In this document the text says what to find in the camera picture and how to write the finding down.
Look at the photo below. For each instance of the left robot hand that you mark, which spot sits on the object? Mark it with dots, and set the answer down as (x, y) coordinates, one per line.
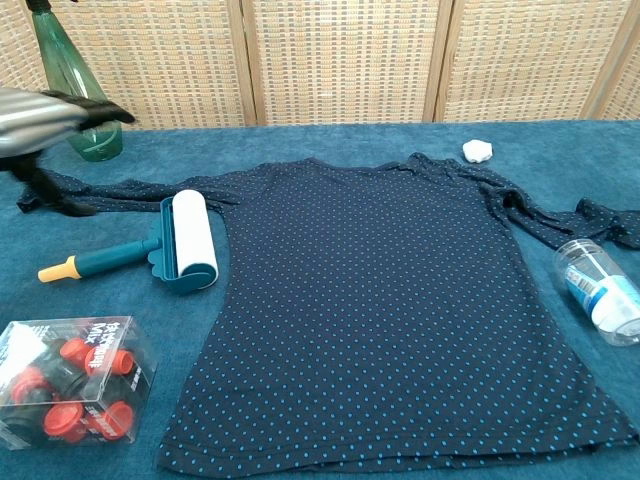
(35, 120)

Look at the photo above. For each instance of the small white cap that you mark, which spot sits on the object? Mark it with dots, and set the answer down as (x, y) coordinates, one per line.
(477, 151)

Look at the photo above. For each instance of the green spray bottle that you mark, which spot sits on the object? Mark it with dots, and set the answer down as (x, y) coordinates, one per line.
(65, 65)

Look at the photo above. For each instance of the clear jar with blue label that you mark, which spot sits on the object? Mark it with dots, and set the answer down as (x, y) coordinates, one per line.
(600, 295)

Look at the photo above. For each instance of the woven wooden folding screen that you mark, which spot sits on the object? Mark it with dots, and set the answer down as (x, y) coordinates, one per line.
(330, 60)

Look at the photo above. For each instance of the blue carpet table cover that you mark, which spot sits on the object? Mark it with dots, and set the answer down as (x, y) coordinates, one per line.
(350, 140)

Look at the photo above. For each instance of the navy polka dot shirt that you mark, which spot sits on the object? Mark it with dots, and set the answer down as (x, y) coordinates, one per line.
(375, 300)

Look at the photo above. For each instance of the teal lint roller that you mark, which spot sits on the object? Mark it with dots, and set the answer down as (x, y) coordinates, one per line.
(192, 230)

